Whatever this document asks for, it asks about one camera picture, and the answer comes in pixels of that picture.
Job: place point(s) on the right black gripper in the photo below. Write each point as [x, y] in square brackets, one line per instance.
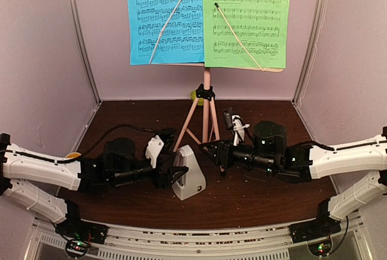
[219, 144]

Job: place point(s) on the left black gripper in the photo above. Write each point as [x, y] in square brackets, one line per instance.
[162, 179]

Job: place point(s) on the white metronome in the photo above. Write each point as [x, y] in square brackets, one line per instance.
[193, 181]

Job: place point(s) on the green sheet music paper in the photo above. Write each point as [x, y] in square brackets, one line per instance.
[245, 18]

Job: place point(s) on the blue sheet music paper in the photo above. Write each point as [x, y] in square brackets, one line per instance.
[166, 31]

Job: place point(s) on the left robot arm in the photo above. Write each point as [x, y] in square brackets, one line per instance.
[20, 166]

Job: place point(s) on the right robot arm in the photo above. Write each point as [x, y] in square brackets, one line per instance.
[367, 155]

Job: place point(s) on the green plastic bowl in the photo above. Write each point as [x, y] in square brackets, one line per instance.
[193, 97]

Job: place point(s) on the white patterned mug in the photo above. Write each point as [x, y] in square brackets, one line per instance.
[73, 155]

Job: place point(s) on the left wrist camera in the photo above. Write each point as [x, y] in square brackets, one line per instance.
[158, 144]

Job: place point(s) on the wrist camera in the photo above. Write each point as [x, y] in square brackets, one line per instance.
[234, 123]
[158, 144]

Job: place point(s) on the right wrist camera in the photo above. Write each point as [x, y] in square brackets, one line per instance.
[234, 123]

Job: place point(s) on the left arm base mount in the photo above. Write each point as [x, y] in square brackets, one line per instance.
[79, 235]

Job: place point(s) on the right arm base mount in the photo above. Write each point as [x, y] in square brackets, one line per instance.
[317, 233]

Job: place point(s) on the aluminium front rail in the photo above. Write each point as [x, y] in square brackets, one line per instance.
[262, 242]

